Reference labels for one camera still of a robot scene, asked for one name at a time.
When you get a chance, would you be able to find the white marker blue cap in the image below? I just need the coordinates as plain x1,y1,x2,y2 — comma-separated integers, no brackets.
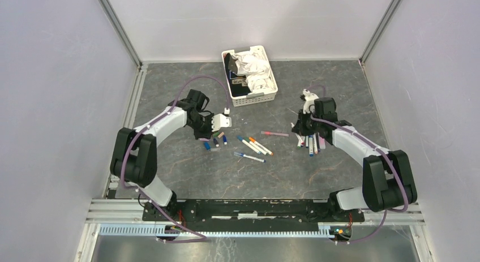
308,135,314,157

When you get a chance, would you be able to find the green capped white marker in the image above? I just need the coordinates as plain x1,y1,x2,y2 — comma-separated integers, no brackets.
248,137,269,155

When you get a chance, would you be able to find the orange capped white marker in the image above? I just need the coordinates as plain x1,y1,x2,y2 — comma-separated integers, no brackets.
255,140,273,156

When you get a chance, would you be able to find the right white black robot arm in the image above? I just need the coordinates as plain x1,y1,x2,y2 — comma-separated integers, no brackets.
292,91,418,221

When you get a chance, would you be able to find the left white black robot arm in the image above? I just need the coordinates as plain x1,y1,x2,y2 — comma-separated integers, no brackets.
110,89,214,221

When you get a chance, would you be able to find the clear capped blue pen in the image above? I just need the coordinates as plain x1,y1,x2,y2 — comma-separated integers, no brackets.
234,152,266,163

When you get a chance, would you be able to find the light blue capped marker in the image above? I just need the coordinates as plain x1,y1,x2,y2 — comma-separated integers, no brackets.
237,135,261,154

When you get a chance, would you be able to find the white plastic basket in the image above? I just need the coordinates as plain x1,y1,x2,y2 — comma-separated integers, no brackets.
221,45,278,106

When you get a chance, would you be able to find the black board in basket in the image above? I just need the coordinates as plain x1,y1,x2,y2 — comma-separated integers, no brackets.
224,53,251,97

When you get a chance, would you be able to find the crumpled white cloth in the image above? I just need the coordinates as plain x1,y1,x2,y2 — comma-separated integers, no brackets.
231,49,277,93

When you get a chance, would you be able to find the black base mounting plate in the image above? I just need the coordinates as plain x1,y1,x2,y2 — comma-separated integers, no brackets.
164,199,365,232

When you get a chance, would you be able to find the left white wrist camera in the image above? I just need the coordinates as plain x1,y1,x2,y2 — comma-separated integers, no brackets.
211,108,233,132

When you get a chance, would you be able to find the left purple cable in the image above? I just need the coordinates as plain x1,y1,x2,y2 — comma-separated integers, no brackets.
119,75,232,244

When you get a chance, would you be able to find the grey slotted cable duct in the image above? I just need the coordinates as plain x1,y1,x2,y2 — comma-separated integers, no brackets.
98,224,335,239

